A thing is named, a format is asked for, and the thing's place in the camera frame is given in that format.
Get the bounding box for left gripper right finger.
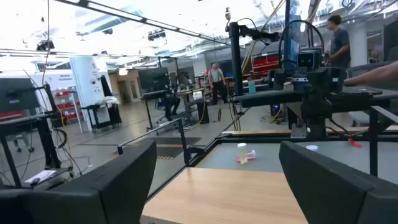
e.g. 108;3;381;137
279;140;398;224

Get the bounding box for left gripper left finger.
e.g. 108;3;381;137
0;139;158;224

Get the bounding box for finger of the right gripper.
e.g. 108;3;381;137
326;65;348;90
267;68;285;91

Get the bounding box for pink pill bottle white cap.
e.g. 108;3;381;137
235;149;257;164

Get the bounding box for person's forearm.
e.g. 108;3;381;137
343;60;398;88

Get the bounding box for red storage bins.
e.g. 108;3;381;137
251;53;280;77

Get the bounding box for grey side desk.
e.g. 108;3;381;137
231;85;398;109

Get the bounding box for person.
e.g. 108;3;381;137
163;91;182;121
207;62;230;106
323;14;352;70

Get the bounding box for red tag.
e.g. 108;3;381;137
348;136;363;149

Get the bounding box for white paper sheets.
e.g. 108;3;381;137
24;169;58;185

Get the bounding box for grey table mat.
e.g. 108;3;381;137
148;141;398;200

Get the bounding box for black cart with white cloths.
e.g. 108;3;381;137
81;95;123;131

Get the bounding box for black workstation desk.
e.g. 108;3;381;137
140;86;211;131

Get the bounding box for white rack with red bins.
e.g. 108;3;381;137
51;88;84;134

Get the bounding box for hazard striped floor mat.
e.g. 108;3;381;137
108;136;203;162

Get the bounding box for white square building pillar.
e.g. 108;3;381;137
68;55;110;132

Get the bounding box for black monitor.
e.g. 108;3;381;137
138;67;171;94
0;77;43;113

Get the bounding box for black ceiling light track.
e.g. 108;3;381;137
0;48;162;60
54;0;233;47

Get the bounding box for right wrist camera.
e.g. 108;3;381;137
296;49;323;70

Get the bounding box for yellow hanging cable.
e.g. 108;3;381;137
241;0;287;77

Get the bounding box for black overhead camera pole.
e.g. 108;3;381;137
224;6;282;97

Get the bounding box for blue vertical post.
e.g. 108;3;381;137
283;0;302;71

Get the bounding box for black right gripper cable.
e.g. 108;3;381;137
277;19;326;68

